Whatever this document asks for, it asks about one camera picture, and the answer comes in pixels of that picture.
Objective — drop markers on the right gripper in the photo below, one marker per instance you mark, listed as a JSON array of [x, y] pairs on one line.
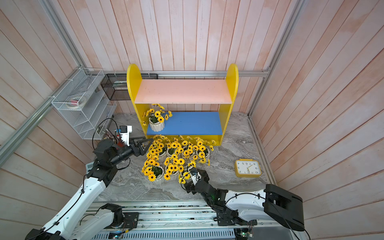
[[191, 185]]

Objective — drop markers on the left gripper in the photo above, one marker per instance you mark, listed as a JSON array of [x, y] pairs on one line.
[[141, 151]]

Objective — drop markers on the sunflower pot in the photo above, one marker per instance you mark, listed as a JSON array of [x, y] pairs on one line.
[[172, 144], [156, 116], [174, 167], [187, 145], [185, 176], [158, 148], [203, 149], [153, 170]]

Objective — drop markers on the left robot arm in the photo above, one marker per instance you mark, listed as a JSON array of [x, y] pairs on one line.
[[66, 224]]

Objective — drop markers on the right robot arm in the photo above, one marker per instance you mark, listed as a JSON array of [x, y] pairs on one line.
[[235, 208]]

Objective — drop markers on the yellow two-tier shelf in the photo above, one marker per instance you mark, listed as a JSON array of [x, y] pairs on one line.
[[209, 126]]

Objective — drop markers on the red pen holder cup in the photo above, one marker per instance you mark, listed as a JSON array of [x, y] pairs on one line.
[[109, 135]]

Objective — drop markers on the yellow alarm clock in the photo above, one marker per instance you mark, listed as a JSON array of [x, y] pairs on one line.
[[247, 168]]

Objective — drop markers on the black mesh basket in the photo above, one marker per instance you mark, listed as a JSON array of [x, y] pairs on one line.
[[115, 85]]

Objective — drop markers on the tape roll in rack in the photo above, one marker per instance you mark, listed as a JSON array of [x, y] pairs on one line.
[[76, 102]]

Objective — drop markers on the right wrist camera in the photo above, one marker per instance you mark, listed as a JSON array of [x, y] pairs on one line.
[[195, 175]]

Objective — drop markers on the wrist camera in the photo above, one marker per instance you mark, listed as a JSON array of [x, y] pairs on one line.
[[123, 135], [195, 175]]

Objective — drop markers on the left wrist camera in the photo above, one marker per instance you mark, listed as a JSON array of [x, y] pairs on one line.
[[123, 135]]

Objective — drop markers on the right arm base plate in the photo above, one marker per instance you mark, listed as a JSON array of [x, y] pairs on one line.
[[230, 218]]

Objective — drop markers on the white wire mesh rack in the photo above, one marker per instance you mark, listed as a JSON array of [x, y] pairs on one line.
[[85, 107]]

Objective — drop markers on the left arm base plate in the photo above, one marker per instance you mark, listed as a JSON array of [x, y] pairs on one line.
[[125, 220]]

